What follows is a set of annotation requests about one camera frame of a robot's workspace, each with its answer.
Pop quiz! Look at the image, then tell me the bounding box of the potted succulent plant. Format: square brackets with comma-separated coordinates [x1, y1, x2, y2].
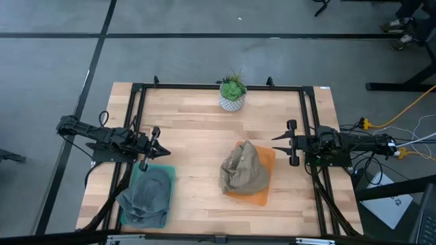
[217, 67, 247, 113]

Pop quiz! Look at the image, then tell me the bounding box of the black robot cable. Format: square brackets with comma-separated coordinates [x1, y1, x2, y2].
[98, 110, 110, 129]

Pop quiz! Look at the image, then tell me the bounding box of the yellow plug with cable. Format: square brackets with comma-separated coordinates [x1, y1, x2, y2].
[397, 147, 436, 163]

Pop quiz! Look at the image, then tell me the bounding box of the grey furniture foot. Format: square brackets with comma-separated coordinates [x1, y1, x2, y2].
[0, 148, 27, 165]

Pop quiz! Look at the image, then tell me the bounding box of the thick white cable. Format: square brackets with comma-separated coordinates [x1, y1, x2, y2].
[391, 131, 436, 150]

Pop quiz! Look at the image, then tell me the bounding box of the silver metal bracket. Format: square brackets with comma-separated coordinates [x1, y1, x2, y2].
[105, 233, 146, 244]
[295, 237, 337, 245]

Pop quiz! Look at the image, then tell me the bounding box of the black laptop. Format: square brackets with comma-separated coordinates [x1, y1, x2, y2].
[407, 182, 436, 245]

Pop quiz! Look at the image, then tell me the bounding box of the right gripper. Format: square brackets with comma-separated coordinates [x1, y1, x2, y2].
[270, 118, 309, 167]

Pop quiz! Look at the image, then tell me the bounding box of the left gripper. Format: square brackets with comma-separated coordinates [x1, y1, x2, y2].
[137, 126, 172, 172]

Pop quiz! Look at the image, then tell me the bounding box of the yellow extension cable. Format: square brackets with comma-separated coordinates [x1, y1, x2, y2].
[360, 84, 436, 131]

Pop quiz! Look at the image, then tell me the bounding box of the black floor cable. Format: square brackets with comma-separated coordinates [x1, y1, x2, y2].
[350, 129, 386, 187]

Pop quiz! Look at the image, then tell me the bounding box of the person's leg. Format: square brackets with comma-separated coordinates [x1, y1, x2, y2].
[398, 0, 436, 20]

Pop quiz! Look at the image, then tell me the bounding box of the green plastic bin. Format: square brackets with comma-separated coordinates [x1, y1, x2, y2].
[119, 162, 177, 229]

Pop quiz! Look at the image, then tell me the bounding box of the black desk leg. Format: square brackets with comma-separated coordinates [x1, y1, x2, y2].
[365, 60, 436, 93]

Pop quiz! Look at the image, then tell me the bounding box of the white box with logo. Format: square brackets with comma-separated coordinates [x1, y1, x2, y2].
[360, 171, 415, 231]

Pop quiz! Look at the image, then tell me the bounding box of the black aluminium table frame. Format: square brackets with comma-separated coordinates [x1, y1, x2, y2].
[81, 75, 364, 239]

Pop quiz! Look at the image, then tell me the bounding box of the black chair base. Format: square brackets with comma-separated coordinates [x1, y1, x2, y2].
[311, 0, 333, 18]

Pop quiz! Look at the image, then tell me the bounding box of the black office chair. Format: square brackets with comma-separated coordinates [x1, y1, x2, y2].
[414, 15, 436, 69]

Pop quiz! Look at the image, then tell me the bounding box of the black gantry bar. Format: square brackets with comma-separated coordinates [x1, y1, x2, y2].
[0, 229, 436, 245]

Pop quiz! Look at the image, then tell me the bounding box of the orange plastic bin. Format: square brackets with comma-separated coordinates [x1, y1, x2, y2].
[225, 140, 277, 207]

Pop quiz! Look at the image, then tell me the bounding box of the black metal bar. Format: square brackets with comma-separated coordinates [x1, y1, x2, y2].
[354, 174, 436, 202]

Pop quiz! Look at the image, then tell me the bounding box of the grey clothes pile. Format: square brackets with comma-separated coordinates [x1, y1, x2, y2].
[124, 207, 170, 229]

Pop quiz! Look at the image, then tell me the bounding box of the person's shoe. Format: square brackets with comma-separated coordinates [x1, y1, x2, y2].
[379, 17, 415, 33]
[390, 33, 422, 52]

